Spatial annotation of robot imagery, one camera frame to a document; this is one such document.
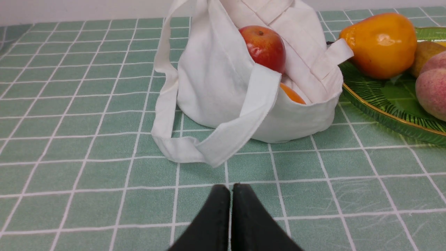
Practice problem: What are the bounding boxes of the white cloth bag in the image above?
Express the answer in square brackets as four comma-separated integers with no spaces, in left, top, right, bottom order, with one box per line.
[151,0,353,167]

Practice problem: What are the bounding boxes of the pink peach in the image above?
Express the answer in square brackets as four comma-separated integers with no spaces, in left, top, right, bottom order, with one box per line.
[415,51,446,121]

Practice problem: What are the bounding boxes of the orange mango in bag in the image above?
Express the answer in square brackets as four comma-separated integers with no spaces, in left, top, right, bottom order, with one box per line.
[280,83,306,105]

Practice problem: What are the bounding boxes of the red apple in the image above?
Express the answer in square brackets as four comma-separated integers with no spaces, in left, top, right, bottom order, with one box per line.
[239,25,286,74]

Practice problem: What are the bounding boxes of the orange yellow pear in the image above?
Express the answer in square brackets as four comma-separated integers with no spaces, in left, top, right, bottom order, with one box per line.
[339,13,417,80]

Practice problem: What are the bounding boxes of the green leaf-shaped plate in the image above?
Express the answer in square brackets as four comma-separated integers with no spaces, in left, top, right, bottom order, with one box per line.
[339,27,446,145]

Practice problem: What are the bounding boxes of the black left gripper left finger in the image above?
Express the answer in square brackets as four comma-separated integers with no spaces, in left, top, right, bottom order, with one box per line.
[169,184,231,251]

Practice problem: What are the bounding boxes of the green checked tablecloth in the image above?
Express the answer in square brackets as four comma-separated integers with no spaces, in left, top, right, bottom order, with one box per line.
[0,18,446,251]

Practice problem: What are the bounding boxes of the yellow banana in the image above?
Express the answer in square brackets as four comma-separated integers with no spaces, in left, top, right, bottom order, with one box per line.
[408,41,446,78]

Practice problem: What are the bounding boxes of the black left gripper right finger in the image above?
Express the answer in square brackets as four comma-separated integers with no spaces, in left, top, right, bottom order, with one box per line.
[231,183,303,251]

